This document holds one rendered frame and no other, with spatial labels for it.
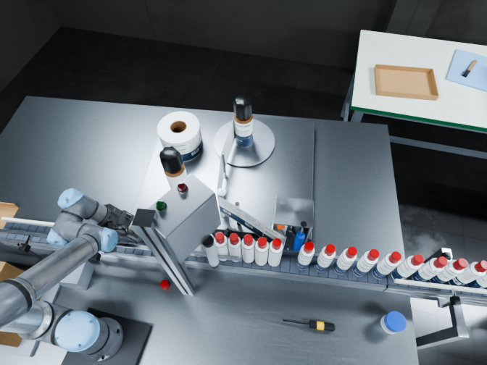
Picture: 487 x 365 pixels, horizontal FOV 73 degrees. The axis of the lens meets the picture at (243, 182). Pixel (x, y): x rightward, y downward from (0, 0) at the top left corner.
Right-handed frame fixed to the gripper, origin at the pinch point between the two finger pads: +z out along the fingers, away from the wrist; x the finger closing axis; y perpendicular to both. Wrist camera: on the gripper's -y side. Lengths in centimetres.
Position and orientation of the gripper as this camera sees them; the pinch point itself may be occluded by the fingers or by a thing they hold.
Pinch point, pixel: (138, 241)
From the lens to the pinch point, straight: 144.0
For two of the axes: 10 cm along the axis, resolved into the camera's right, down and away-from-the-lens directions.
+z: 5.2, 5.1, 6.9
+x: -8.5, 1.8, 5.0
